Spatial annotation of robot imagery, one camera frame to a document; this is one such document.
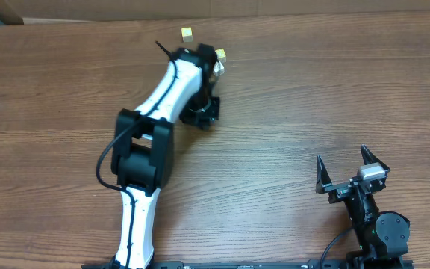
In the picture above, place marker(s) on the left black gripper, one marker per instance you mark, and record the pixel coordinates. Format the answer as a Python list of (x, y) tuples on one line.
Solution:
[(207, 113)]

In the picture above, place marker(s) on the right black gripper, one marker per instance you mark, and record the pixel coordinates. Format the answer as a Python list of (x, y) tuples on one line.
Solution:
[(346, 187)]

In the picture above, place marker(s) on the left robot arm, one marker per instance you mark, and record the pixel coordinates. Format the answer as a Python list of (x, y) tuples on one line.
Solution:
[(143, 145)]

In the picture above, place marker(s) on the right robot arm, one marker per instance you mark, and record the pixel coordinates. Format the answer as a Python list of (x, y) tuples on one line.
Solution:
[(382, 235)]

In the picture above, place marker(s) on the plain white wooden block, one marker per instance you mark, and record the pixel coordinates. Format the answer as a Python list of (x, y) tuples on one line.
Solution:
[(218, 69)]

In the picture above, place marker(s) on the yellow block right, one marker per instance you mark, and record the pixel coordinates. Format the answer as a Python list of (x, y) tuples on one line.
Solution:
[(221, 55)]

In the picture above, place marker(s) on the far yellow wooden block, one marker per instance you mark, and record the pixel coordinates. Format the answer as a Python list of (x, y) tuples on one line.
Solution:
[(187, 34)]

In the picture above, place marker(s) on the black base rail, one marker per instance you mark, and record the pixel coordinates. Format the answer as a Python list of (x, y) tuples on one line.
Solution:
[(310, 264)]

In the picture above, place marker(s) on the cardboard wall panel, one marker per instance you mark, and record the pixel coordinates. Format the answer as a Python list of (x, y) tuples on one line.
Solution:
[(14, 11)]

